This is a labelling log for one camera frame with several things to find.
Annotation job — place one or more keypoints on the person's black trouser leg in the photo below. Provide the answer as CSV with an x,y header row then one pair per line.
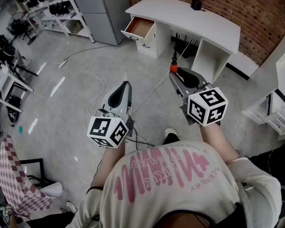
x,y
171,140

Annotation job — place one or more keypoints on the white shelving rack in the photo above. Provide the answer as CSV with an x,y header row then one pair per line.
x,y
61,20

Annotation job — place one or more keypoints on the white drawer with wooden inside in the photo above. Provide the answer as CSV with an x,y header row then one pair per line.
x,y
139,27

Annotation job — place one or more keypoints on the white side table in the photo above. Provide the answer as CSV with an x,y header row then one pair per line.
x,y
9,84

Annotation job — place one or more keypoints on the white pink-printed T-shirt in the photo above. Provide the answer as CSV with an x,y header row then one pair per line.
x,y
171,189

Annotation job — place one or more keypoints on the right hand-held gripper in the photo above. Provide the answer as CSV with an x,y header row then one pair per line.
x,y
206,106

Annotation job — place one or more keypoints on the checkered red white cloth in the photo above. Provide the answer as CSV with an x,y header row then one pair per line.
x,y
16,182

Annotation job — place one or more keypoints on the white desk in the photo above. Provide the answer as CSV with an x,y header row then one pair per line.
x,y
192,20

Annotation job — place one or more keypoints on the grey metal cabinet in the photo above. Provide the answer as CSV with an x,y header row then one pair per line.
x,y
102,11

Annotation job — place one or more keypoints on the white power strip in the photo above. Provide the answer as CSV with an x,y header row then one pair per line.
x,y
63,63

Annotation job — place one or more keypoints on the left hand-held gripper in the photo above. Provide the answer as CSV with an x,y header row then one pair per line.
x,y
102,129

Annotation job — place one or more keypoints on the person's left forearm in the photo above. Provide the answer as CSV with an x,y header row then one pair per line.
x,y
107,165

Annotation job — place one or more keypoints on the small teal object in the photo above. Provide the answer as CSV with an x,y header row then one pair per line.
x,y
20,129

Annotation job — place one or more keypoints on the black devices under desk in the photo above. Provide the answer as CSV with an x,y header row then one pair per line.
x,y
185,47

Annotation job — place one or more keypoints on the orange and black screwdriver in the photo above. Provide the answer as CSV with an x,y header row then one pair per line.
x,y
173,67

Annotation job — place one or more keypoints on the small black box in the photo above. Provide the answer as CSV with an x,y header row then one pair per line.
x,y
196,4

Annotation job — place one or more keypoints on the black metal frame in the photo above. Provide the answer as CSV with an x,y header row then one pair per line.
x,y
38,172

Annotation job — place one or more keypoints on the white clog shoe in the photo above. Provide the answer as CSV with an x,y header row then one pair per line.
x,y
170,132

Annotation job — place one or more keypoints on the person's right forearm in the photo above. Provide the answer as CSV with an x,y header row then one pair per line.
x,y
216,141

